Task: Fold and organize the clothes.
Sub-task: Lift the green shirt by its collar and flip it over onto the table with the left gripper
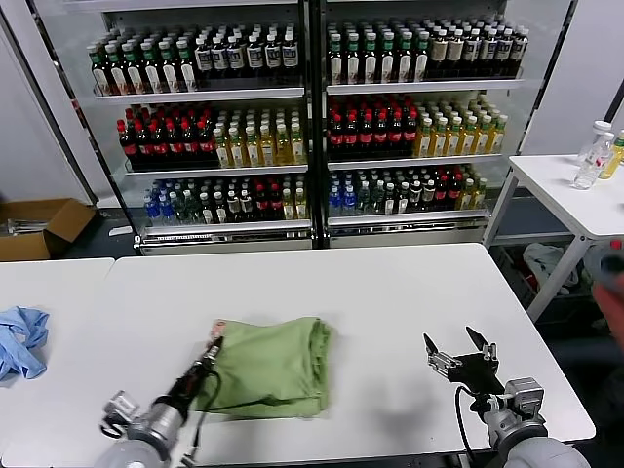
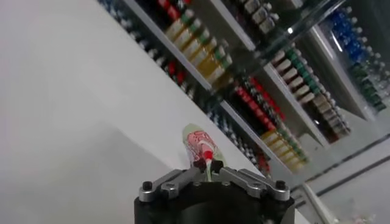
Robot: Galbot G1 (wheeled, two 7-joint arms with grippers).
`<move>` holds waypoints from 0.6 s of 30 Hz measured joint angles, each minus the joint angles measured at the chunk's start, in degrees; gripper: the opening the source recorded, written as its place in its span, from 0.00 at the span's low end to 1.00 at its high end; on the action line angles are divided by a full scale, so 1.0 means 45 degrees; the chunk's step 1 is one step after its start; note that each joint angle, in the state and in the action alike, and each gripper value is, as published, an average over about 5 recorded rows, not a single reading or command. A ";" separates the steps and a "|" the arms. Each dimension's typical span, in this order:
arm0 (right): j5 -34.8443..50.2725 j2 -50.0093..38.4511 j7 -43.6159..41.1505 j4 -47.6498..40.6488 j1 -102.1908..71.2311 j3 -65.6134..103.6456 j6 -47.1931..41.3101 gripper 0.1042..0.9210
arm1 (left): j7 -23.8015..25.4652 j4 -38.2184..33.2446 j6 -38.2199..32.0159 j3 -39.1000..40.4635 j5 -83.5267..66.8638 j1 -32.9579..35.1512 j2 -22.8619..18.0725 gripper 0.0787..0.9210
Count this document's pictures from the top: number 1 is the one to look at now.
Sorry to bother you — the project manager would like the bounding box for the black plastic crate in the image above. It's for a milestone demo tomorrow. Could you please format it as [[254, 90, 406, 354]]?
[[488, 243, 594, 327]]

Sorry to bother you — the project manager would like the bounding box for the silver metal rods bundle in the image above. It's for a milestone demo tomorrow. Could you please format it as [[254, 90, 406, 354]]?
[[6, 217, 49, 239]]

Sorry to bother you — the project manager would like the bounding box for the clear bottle red label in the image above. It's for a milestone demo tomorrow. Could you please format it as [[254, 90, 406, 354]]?
[[570, 132, 614, 191]]

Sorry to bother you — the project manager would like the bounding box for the crumpled light blue cloth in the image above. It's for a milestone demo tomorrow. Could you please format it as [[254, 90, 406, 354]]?
[[0, 305, 51, 382]]

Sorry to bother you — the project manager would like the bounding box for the beige-label dark drink bottle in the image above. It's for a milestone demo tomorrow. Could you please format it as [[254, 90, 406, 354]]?
[[428, 29, 448, 79], [446, 28, 464, 78]]

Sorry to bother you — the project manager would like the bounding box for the white-cap dark-label drink bottle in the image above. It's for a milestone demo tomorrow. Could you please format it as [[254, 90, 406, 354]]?
[[210, 36, 228, 78], [280, 32, 299, 75], [225, 36, 245, 78], [245, 34, 264, 77], [262, 33, 282, 76], [193, 37, 213, 79]]

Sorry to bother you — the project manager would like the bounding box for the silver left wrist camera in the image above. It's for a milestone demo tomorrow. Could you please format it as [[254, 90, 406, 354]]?
[[101, 389, 140, 430]]

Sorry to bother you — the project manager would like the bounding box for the person's hand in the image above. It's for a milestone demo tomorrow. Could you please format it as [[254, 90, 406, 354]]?
[[592, 280, 624, 350]]

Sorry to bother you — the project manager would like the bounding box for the white side table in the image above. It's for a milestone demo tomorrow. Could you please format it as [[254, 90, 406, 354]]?
[[481, 153, 624, 323]]

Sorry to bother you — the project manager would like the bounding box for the yellow juice bottle green label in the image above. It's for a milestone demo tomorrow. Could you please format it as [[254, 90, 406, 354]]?
[[487, 114, 508, 155], [445, 117, 462, 157], [289, 124, 306, 167], [227, 128, 245, 169], [474, 115, 492, 156], [258, 126, 276, 168], [243, 127, 260, 169], [213, 129, 230, 170], [429, 118, 448, 158], [459, 116, 478, 157], [412, 119, 433, 158], [274, 125, 292, 168]]

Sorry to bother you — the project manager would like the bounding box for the white cabinet shelf board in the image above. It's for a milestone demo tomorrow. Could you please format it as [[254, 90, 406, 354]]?
[[139, 218, 312, 235], [326, 209, 488, 228], [123, 164, 309, 177], [325, 78, 526, 97], [326, 153, 504, 173], [93, 87, 306, 102]]

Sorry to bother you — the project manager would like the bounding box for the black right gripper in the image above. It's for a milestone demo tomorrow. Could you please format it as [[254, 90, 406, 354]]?
[[422, 325, 506, 397]]

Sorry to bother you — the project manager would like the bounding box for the green-cap dark drink bottle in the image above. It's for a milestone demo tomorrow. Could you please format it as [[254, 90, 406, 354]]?
[[159, 41, 178, 94], [343, 33, 362, 85], [175, 40, 197, 93], [360, 32, 378, 84], [105, 43, 126, 96], [377, 32, 396, 84], [88, 46, 109, 97], [395, 31, 413, 83], [122, 43, 143, 95], [411, 31, 430, 83], [326, 34, 344, 85], [140, 42, 161, 94]]

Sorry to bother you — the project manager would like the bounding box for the open cardboard box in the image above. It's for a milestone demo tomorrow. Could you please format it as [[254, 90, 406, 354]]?
[[0, 198, 98, 262]]

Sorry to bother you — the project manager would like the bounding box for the blue-label dark drink bottle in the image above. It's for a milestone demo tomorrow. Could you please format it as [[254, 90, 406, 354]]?
[[495, 27, 514, 77], [479, 28, 497, 78], [511, 27, 530, 77], [462, 28, 481, 78]]

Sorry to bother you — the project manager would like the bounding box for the clear bottle white cap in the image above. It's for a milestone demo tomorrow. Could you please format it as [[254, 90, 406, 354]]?
[[576, 121, 613, 167]]

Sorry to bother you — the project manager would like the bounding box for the open glass cabinet door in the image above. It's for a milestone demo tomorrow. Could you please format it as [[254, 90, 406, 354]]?
[[0, 0, 143, 248], [483, 0, 581, 235]]

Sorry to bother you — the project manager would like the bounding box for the light green polo shirt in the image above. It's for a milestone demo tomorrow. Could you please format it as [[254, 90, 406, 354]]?
[[192, 316, 337, 421]]

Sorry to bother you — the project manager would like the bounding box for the grey handheld controller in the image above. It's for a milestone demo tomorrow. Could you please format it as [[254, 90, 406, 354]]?
[[583, 238, 624, 289]]

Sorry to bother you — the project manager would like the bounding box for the yellow drink bottle green label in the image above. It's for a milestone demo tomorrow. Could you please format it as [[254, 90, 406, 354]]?
[[598, 129, 624, 181]]

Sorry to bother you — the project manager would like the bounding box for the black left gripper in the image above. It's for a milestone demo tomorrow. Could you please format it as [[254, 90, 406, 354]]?
[[168, 335, 226, 411]]

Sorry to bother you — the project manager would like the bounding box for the white beverage display cabinet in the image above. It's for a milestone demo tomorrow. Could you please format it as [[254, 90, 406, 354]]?
[[92, 0, 314, 257], [310, 0, 542, 250]]

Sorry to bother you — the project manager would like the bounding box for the white grey cloth pile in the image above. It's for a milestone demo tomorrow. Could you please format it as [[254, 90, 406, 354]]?
[[522, 243, 580, 297]]

